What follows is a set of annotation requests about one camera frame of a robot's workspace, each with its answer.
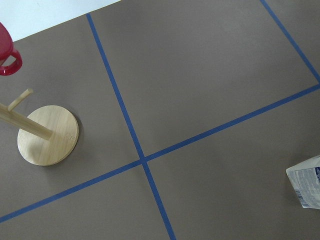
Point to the red plastic cup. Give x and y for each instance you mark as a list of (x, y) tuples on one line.
[(7, 50)]

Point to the blue white milk carton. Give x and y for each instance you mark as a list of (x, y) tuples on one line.
[(305, 180)]

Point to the wooden mug tree stand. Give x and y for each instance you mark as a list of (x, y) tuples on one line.
[(46, 136)]

